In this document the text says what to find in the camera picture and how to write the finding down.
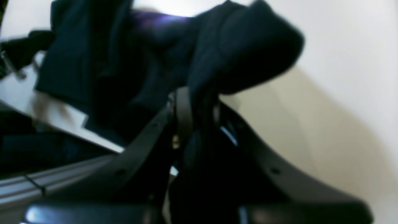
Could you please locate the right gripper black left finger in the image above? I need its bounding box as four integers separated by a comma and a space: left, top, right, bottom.
21, 87, 193, 224

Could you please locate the black T-shirt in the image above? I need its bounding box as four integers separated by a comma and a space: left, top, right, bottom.
34, 0, 305, 224

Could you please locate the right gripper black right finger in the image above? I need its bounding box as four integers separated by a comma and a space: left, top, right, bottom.
219, 103, 373, 224

